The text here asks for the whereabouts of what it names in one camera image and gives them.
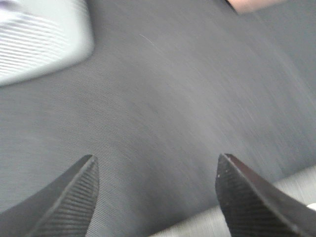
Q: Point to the grey perforated laundry basket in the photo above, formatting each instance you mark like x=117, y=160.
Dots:
x=39, y=37

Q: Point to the brown square towel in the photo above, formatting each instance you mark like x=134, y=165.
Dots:
x=249, y=6

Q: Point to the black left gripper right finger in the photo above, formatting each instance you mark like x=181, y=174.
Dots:
x=253, y=207

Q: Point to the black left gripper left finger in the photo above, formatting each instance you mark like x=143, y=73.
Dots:
x=64, y=208

